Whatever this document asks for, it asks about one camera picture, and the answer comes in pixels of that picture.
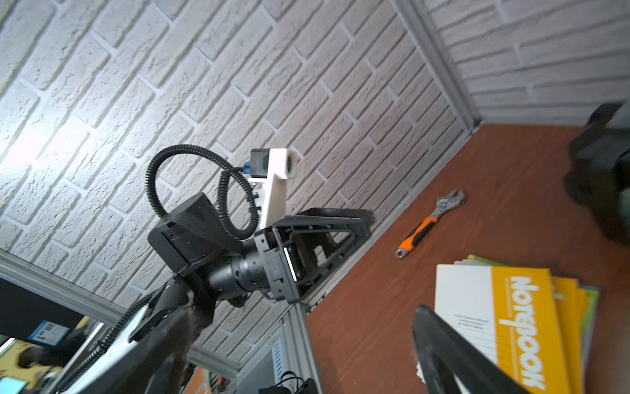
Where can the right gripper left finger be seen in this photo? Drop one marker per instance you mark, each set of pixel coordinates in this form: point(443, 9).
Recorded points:
point(155, 364)

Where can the black plastic toolbox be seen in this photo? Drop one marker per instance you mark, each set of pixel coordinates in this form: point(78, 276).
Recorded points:
point(598, 177)

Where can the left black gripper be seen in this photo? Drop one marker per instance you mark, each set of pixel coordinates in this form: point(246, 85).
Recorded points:
point(292, 257)

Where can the left aluminium corner post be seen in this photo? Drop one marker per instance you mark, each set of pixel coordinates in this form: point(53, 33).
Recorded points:
point(426, 36)

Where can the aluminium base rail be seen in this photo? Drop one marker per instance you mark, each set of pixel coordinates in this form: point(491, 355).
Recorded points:
point(284, 362)

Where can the green cover notebook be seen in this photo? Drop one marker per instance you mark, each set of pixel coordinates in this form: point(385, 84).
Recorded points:
point(589, 315)

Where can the orange handled adjustable wrench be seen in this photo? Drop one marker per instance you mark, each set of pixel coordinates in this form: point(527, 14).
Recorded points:
point(444, 204)

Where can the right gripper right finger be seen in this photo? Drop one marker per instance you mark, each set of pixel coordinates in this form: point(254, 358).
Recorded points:
point(449, 362)

